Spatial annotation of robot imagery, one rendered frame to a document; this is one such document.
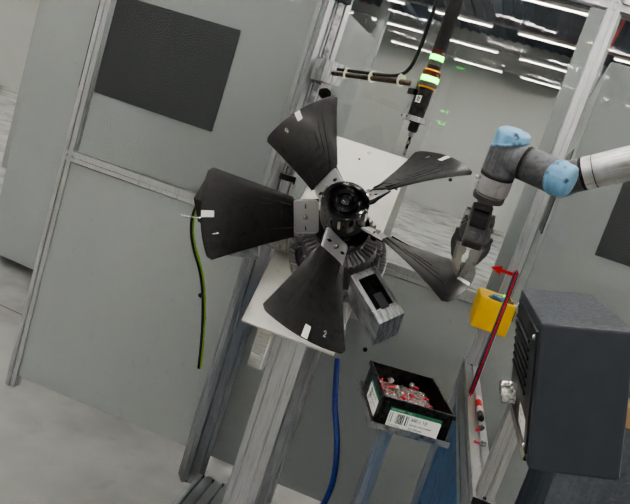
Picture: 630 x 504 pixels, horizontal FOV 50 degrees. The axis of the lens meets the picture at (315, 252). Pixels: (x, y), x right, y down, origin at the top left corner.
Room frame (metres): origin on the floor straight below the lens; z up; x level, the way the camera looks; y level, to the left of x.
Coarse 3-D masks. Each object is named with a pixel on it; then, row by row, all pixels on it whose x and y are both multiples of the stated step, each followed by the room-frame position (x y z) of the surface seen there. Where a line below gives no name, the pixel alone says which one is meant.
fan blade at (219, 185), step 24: (216, 168) 1.67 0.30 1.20; (216, 192) 1.65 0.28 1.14; (240, 192) 1.66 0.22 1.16; (264, 192) 1.66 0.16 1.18; (216, 216) 1.65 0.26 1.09; (240, 216) 1.65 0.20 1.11; (264, 216) 1.66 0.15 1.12; (288, 216) 1.67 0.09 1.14; (216, 240) 1.64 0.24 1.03; (240, 240) 1.65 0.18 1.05; (264, 240) 1.67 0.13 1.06
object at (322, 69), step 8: (320, 64) 2.21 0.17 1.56; (328, 64) 2.18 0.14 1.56; (336, 64) 2.20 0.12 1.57; (312, 72) 2.25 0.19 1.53; (320, 72) 2.19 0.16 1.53; (328, 72) 2.19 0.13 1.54; (312, 80) 2.27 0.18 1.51; (320, 80) 2.18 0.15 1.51; (328, 80) 2.19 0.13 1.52; (336, 80) 2.20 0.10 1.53
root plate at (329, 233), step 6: (330, 228) 1.63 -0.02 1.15; (324, 234) 1.61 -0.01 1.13; (330, 234) 1.63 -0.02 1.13; (336, 234) 1.65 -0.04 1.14; (324, 240) 1.60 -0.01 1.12; (336, 240) 1.64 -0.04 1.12; (342, 240) 1.66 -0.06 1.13; (324, 246) 1.60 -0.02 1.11; (330, 246) 1.62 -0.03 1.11; (342, 246) 1.65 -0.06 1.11; (330, 252) 1.61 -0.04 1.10; (336, 252) 1.63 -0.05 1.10; (336, 258) 1.62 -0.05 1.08; (342, 258) 1.64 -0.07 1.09; (342, 264) 1.63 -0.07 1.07
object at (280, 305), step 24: (312, 264) 1.55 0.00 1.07; (336, 264) 1.61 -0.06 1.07; (288, 288) 1.48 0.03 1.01; (312, 288) 1.52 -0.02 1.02; (336, 288) 1.58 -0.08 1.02; (288, 312) 1.46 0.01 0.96; (312, 312) 1.49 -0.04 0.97; (336, 312) 1.55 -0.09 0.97; (312, 336) 1.47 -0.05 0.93; (336, 336) 1.51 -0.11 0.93
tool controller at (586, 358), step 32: (544, 320) 0.83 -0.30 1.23; (576, 320) 0.84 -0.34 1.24; (608, 320) 0.85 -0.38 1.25; (544, 352) 0.81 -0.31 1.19; (576, 352) 0.81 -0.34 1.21; (608, 352) 0.80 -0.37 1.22; (512, 384) 1.01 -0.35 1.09; (544, 384) 0.81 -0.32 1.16; (576, 384) 0.80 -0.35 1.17; (608, 384) 0.80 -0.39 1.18; (544, 416) 0.81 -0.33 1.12; (576, 416) 0.80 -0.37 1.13; (608, 416) 0.80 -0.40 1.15; (544, 448) 0.80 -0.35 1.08; (576, 448) 0.80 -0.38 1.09; (608, 448) 0.79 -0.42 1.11
